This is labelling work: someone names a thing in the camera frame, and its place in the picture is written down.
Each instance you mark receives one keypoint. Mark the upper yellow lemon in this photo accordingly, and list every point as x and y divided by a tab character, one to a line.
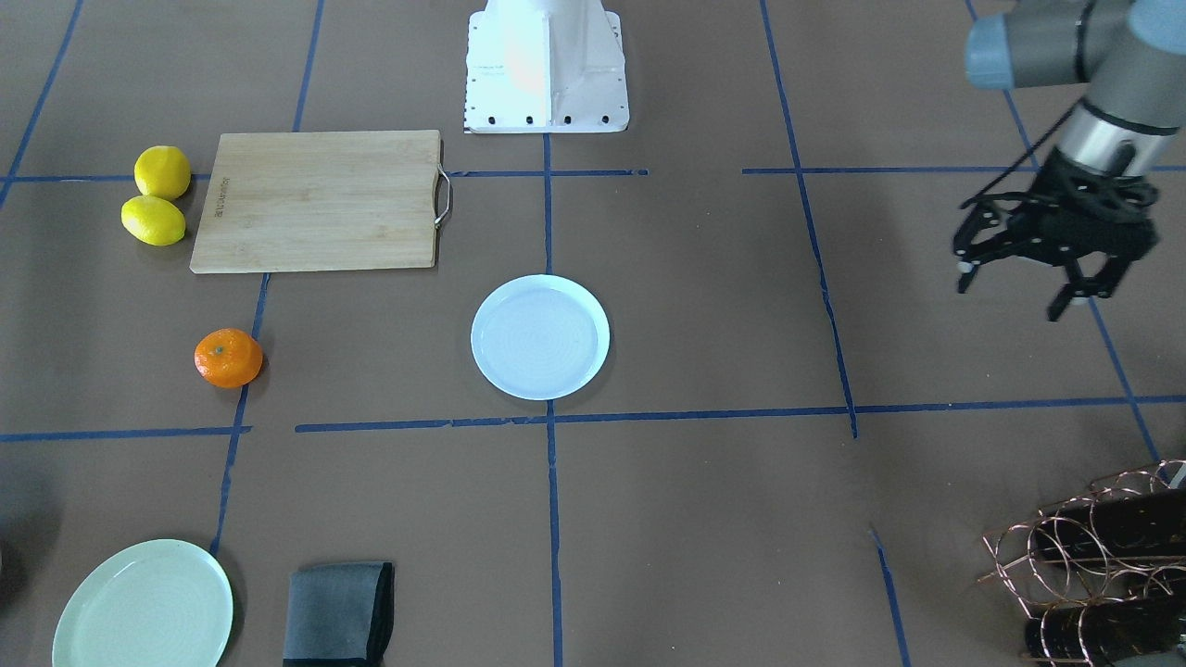
162	171

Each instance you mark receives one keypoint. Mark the light green plate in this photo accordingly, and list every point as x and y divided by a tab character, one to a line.
162	602

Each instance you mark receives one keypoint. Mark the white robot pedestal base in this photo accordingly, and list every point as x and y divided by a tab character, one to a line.
545	66

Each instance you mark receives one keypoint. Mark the dark wine bottle upper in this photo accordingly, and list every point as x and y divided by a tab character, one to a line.
1140	531

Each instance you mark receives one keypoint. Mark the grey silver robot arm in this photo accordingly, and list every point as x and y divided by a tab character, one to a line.
1129	55

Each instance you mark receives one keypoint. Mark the folded grey cloth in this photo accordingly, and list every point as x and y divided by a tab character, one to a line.
340	614

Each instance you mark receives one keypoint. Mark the dark wine bottle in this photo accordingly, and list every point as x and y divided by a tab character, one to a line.
1108	633
1140	531

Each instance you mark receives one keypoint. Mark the orange fruit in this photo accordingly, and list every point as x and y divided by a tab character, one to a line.
228	358

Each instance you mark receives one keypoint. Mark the light blue plate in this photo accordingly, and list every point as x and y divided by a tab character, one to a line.
540	337

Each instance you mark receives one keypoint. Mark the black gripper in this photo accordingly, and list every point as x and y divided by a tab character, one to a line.
1062	190

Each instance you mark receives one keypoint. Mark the copper wire bottle rack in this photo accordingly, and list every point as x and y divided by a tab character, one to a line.
1099	576

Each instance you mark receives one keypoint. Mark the yellow lemon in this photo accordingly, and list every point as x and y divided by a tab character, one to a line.
162	171
153	220

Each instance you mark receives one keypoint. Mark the bamboo cutting board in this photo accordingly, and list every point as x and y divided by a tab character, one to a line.
322	201

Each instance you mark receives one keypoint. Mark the dark wine bottle lower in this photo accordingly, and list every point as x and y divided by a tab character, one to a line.
1108	633

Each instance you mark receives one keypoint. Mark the lower yellow lemon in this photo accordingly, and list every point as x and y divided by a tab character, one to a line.
153	220

